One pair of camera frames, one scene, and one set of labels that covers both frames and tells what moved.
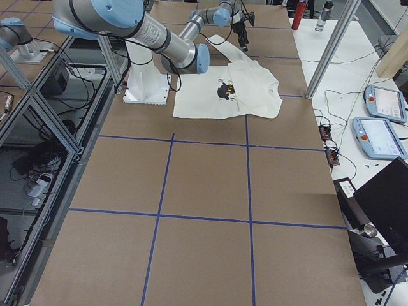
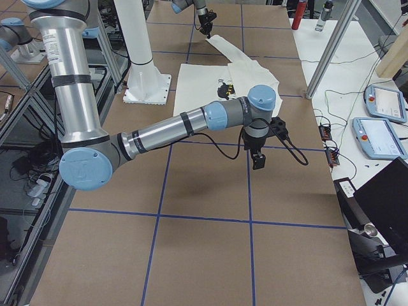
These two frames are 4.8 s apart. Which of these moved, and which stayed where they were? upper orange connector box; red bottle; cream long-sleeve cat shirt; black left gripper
Moved: black left gripper
Stayed: red bottle; cream long-sleeve cat shirt; upper orange connector box
